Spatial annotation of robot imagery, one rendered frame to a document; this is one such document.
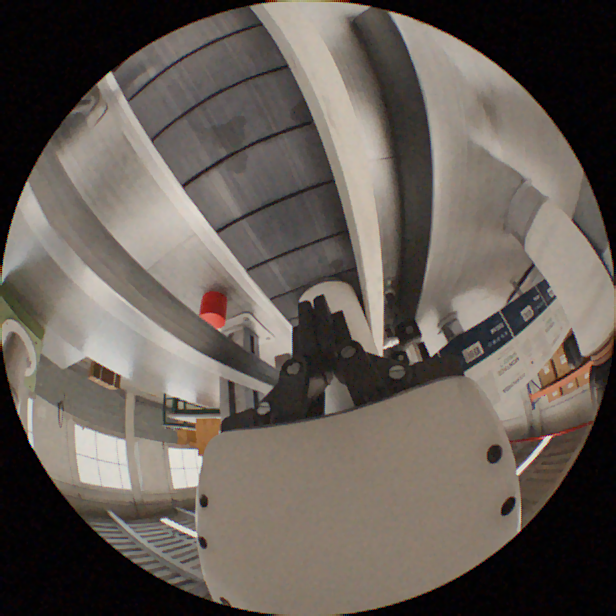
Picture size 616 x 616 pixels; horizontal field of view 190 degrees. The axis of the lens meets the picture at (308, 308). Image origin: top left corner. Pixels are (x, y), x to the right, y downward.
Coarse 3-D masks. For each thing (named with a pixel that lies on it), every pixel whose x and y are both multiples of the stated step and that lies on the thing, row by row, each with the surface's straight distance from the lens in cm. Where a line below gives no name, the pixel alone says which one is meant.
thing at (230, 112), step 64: (128, 64) 16; (192, 64) 13; (256, 64) 12; (192, 128) 12; (256, 128) 11; (192, 192) 12; (256, 192) 12; (320, 192) 12; (256, 256) 14; (320, 256) 15
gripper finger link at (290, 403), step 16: (288, 368) 9; (304, 368) 8; (288, 384) 8; (304, 384) 8; (288, 400) 8; (304, 400) 8; (320, 400) 10; (272, 416) 8; (288, 416) 7; (304, 416) 7
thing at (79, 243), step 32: (32, 192) 7; (64, 192) 7; (32, 224) 7; (64, 224) 6; (96, 224) 6; (64, 256) 6; (96, 256) 6; (128, 256) 6; (96, 288) 6; (128, 288) 6; (160, 288) 7; (128, 320) 7; (160, 320) 6; (192, 320) 7; (192, 352) 7; (224, 352) 8; (256, 384) 11
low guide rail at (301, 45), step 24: (264, 24) 11; (288, 24) 9; (312, 24) 9; (288, 48) 9; (312, 48) 9; (312, 72) 8; (336, 72) 8; (312, 96) 8; (336, 96) 8; (336, 120) 8; (336, 144) 8; (360, 144) 8; (336, 168) 9; (360, 168) 9; (360, 192) 9; (360, 216) 9; (360, 240) 10; (360, 264) 12
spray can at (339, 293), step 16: (304, 288) 17; (320, 288) 16; (336, 288) 16; (352, 288) 17; (336, 304) 14; (352, 304) 15; (352, 320) 14; (352, 336) 13; (368, 336) 14; (336, 384) 12; (336, 400) 12
